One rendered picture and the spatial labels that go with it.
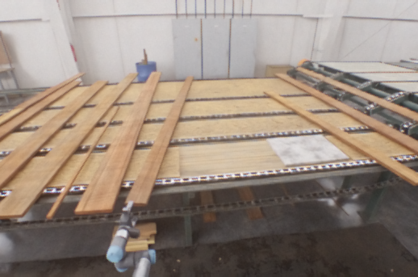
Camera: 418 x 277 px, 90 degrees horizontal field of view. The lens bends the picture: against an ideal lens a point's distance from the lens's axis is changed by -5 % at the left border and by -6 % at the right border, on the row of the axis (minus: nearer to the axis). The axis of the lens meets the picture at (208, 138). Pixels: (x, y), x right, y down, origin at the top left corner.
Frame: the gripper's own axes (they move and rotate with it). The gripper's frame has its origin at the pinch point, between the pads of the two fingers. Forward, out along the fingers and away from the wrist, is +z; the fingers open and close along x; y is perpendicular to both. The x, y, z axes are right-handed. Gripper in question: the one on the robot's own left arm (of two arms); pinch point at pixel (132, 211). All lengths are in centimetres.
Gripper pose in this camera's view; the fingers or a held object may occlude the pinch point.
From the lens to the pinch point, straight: 150.7
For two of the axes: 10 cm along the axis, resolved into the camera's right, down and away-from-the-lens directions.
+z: 0.2, -4.7, 8.8
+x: 0.1, 8.8, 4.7
